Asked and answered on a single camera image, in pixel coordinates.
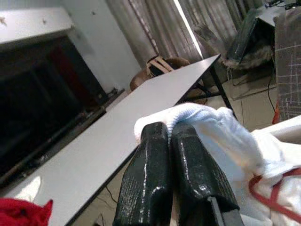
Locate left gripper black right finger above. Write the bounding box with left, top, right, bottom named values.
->
left=167, top=122, right=246, bottom=226

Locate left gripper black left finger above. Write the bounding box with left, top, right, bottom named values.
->
left=112, top=121, right=174, bottom=226

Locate white t-shirt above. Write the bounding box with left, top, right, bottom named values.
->
left=133, top=102, right=301, bottom=226

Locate dark red clothes hanger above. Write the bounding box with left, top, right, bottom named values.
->
left=248, top=167, right=301, bottom=218

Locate white table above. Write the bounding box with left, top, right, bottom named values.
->
left=0, top=53, right=236, bottom=226

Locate beige white garment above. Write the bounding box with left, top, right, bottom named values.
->
left=4, top=176, right=42, bottom=206

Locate red garment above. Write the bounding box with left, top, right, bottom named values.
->
left=0, top=197, right=54, bottom=226

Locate dark open cabinet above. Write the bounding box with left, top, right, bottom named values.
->
left=0, top=6, right=126, bottom=189

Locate grey checked cloth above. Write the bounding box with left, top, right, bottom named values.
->
left=273, top=8, right=301, bottom=123

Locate black tilted monitor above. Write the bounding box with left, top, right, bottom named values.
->
left=225, top=15, right=276, bottom=70

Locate grey curtain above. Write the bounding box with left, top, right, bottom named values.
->
left=104, top=0, right=250, bottom=65

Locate thin black cable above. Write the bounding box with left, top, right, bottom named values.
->
left=267, top=67, right=277, bottom=111

